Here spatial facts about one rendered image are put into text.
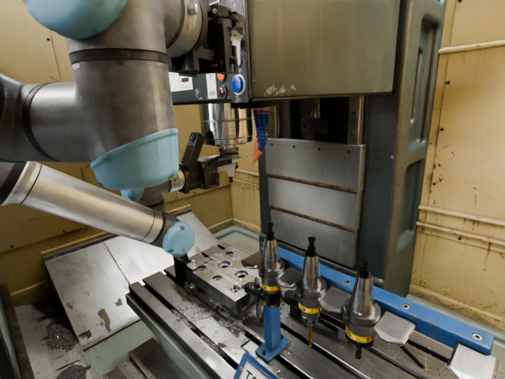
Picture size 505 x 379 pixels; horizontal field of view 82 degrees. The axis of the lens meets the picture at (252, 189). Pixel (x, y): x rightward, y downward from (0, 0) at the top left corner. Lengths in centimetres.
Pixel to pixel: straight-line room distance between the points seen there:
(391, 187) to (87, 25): 107
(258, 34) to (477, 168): 111
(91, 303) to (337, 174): 127
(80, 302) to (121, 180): 144
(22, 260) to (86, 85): 164
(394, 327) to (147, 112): 51
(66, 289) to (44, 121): 148
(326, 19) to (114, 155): 60
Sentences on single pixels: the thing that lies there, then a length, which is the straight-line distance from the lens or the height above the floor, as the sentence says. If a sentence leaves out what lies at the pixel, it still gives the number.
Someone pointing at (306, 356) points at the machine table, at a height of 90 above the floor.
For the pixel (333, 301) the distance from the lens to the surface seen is 62.
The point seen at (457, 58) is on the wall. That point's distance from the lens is 145.
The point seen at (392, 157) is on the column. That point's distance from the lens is 115.
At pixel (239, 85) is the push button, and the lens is 56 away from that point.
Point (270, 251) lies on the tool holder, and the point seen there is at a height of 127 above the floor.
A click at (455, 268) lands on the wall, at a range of 162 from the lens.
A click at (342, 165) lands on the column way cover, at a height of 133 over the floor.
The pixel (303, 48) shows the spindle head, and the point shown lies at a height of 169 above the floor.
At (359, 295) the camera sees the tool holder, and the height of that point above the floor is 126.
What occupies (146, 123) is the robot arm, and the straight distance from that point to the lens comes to 25.
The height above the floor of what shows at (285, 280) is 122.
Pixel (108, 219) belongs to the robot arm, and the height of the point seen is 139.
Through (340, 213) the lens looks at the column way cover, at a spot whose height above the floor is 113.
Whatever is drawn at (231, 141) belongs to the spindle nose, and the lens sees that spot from 86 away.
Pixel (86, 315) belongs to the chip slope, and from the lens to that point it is 164.
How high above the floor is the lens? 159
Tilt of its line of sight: 17 degrees down
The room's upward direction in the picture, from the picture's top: 3 degrees counter-clockwise
